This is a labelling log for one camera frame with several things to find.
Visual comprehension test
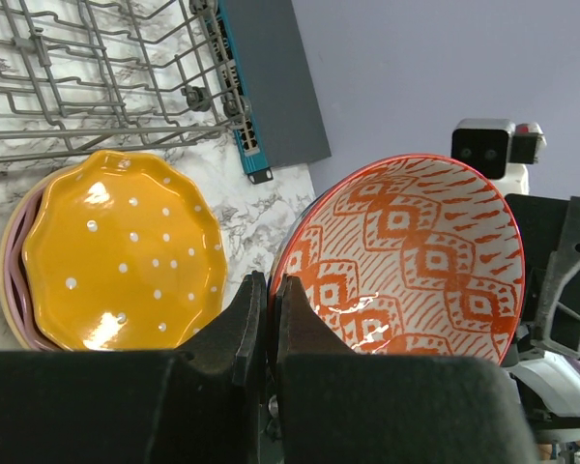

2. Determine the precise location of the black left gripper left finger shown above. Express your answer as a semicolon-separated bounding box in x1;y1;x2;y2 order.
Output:
0;272;267;463

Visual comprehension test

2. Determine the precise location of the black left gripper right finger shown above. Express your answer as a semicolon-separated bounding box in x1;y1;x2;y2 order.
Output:
275;276;537;463

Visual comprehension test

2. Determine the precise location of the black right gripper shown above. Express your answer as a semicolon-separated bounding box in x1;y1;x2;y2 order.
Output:
506;193;580;358

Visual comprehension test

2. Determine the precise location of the red patterned glass bowl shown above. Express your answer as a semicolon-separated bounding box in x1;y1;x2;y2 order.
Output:
269;154;525;363

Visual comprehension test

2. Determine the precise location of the orange polka dot plate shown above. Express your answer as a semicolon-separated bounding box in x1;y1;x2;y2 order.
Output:
22;151;227;351

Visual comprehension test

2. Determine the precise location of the grey wire dish rack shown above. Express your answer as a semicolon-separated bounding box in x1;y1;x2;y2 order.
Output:
0;1;260;163

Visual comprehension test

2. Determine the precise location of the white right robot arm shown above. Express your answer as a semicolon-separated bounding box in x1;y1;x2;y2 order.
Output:
502;193;580;428

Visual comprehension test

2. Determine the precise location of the beige bottom plate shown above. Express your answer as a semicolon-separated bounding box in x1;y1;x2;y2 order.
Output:
0;166;74;351

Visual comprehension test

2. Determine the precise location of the pink plate under stack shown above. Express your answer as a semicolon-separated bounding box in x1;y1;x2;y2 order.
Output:
9;187;61;351

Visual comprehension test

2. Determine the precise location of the blue network switch box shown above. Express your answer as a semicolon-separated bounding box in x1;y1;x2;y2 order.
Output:
190;1;331;185

